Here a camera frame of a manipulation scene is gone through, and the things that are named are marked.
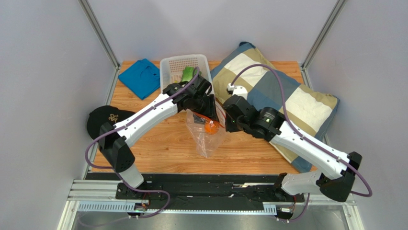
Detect green fake lettuce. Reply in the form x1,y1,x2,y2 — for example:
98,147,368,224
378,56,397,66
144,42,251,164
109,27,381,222
181,66,198,85

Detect blue folded cloth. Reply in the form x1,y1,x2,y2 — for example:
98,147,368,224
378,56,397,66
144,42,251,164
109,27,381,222
118,59,160,100

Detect clear zip top bag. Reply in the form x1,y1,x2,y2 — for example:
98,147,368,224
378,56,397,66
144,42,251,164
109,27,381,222
186,102,226,158

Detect patchwork pillow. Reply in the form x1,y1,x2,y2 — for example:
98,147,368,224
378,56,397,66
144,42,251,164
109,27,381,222
211,41,340,173

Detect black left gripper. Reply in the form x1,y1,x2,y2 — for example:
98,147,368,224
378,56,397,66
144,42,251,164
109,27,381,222
190,94,220,127

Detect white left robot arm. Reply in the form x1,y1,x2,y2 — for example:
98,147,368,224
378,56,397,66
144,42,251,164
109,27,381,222
97,75,218,188

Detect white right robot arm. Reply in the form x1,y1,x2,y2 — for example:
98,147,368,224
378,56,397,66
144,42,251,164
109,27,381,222
223,84,362,202

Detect orange fake orange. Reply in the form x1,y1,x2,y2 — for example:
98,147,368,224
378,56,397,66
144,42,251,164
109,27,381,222
204,122,220,135

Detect aluminium frame rail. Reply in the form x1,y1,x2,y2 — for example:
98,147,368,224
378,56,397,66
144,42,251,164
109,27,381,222
66,180,364,230

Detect black baseball cap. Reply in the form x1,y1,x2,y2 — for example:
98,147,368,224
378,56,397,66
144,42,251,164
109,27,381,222
86,105,135,139

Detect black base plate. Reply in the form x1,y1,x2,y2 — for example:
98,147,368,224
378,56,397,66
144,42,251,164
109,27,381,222
86,172,306,211

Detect white plastic basket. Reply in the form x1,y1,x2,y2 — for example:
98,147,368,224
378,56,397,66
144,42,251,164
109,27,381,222
159,54,213,94

